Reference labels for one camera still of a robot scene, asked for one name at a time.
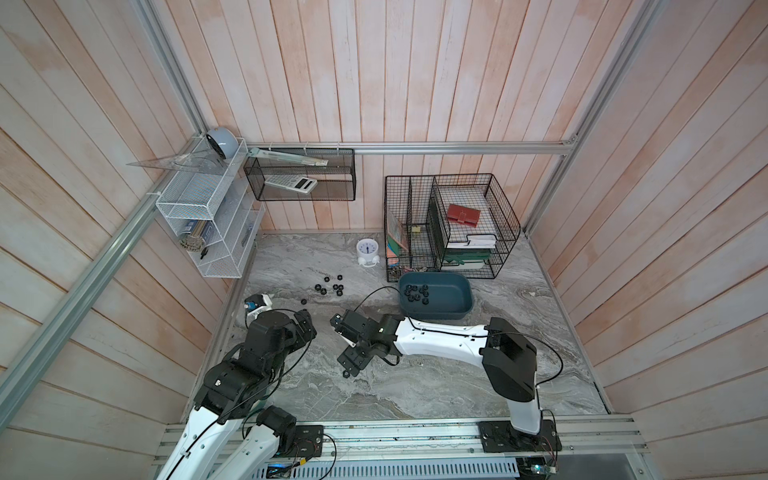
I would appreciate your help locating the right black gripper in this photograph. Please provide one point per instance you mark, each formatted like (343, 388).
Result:
(349, 355)

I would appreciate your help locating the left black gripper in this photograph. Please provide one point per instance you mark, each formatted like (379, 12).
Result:
(299, 339)

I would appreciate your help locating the dark teal storage box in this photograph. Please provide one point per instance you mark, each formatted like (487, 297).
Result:
(440, 296)

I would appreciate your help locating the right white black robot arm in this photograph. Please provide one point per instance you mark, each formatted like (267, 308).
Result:
(506, 356)

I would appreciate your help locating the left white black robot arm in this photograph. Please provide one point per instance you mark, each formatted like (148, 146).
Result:
(227, 397)

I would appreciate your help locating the small white alarm clock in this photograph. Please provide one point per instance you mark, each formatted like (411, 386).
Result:
(368, 252)

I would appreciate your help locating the white tray in organizer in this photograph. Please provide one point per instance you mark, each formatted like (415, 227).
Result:
(486, 241)

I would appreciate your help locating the white calculator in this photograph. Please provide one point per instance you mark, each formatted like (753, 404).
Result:
(293, 183)

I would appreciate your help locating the red wallet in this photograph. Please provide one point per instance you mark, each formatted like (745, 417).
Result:
(463, 215)

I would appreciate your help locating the clear plastic ruler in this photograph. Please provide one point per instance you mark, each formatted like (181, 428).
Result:
(287, 157)

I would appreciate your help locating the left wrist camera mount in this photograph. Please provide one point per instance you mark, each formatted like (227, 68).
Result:
(257, 304)

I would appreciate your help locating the black wire desk organizer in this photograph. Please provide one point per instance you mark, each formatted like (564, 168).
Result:
(417, 230)

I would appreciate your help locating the white wire wall shelf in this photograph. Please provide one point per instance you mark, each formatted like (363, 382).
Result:
(212, 211)

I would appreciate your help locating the black wire wall basket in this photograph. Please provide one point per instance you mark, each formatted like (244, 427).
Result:
(336, 182)

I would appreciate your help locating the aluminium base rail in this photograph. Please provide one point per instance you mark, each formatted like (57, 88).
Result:
(461, 438)

